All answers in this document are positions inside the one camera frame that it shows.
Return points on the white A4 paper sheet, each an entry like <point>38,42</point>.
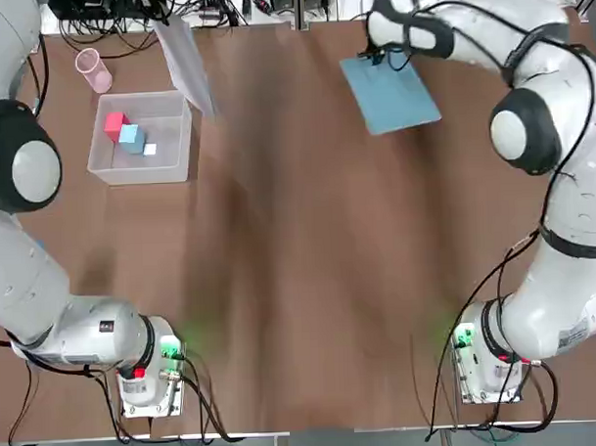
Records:
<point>187,65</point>

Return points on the blue A4 clipboard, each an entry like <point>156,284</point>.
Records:
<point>391,97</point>

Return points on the light blue cube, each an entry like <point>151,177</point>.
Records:
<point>130,140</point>

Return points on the pink translucent cup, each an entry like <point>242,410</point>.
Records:
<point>94,71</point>

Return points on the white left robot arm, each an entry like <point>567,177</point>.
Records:
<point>26,291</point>

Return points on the small white cube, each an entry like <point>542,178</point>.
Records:
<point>150,150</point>

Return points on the red cube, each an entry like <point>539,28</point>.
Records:
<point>113,125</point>

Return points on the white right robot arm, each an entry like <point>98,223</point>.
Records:
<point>572,233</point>

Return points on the black equipment box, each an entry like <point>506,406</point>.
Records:
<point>99,5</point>

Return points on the clear plastic bin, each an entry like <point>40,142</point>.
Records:
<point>168,164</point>

